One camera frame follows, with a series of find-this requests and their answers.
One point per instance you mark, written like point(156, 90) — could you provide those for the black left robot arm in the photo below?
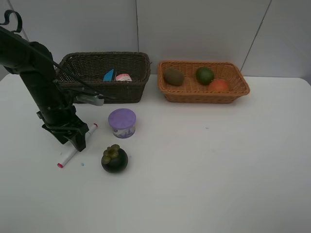
point(33, 62)

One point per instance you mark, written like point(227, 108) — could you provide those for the pink bottle white cap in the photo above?
point(123, 78)

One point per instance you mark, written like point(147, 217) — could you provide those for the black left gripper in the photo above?
point(62, 121)

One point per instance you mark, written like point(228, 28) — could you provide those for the dark brown wicker basket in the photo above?
point(91, 67)

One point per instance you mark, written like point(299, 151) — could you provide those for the dark purple mangosteen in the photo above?
point(114, 159)

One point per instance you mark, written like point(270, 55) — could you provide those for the white marker red caps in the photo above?
point(70, 150)

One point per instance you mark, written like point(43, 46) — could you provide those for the blue whiteboard eraser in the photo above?
point(110, 76)

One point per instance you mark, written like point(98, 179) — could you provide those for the purple lid air freshener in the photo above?
point(122, 122)

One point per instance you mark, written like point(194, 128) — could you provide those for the green avocado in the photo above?
point(204, 75)

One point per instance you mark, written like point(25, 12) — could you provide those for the orange wicker basket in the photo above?
point(193, 92)

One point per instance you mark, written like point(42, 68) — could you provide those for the orange round fruit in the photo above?
point(219, 85)

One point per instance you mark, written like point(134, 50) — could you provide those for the brown kiwi fruit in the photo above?
point(173, 76)

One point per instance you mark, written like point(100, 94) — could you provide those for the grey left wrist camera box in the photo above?
point(97, 100)

